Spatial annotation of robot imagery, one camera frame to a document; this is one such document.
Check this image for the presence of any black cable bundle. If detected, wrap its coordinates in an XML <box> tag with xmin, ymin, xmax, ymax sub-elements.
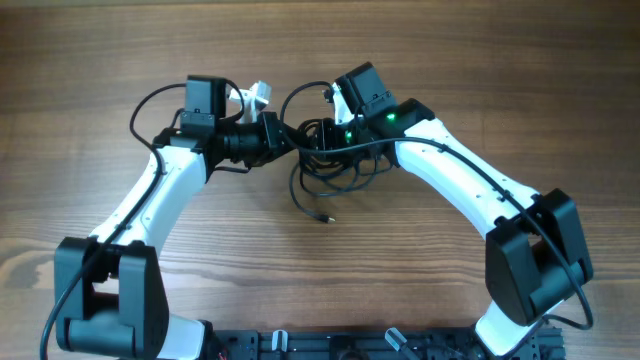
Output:
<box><xmin>288</xmin><ymin>117</ymin><xmax>396</xmax><ymax>225</ymax></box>

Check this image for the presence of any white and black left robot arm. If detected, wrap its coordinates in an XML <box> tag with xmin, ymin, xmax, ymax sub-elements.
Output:
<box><xmin>43</xmin><ymin>112</ymin><xmax>307</xmax><ymax>359</ymax></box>

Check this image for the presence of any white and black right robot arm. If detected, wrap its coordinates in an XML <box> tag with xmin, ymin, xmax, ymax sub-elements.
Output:
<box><xmin>321</xmin><ymin>94</ymin><xmax>594</xmax><ymax>359</ymax></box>

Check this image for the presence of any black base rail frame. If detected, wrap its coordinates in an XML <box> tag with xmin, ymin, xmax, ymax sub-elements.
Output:
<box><xmin>199</xmin><ymin>327</ymin><xmax>566</xmax><ymax>360</ymax></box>

